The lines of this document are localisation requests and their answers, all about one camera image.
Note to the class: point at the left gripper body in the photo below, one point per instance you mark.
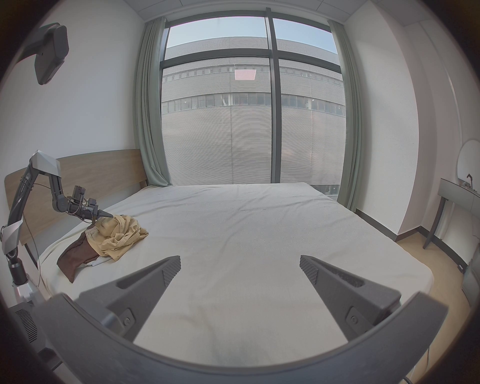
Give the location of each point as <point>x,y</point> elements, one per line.
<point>88,214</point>

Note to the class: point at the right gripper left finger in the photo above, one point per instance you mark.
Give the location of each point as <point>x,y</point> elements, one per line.
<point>142,288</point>

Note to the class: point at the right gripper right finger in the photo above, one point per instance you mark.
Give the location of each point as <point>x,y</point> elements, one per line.
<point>337,292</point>

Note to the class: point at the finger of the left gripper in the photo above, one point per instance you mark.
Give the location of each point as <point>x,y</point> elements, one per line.
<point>103,215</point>

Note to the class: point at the tan shorts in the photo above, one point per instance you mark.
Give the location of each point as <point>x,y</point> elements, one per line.
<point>123,240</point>

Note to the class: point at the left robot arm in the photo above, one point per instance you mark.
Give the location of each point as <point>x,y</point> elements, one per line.
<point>45,163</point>

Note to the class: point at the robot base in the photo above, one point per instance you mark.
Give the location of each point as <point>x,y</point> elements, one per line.
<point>26,326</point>

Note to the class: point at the bed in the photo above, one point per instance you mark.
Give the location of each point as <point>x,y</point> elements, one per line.
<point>262,232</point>

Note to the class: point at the brown garment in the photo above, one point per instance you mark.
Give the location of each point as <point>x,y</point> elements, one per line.
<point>75,258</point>

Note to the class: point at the window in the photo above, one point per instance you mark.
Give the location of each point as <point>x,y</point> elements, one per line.
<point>225,131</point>

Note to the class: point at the grey small table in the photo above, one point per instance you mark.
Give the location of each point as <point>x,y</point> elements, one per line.
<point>455,191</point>

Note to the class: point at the round mirror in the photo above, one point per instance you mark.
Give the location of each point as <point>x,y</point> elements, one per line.
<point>470,161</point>

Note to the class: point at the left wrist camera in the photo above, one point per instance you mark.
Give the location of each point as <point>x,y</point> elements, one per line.
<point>92,205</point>

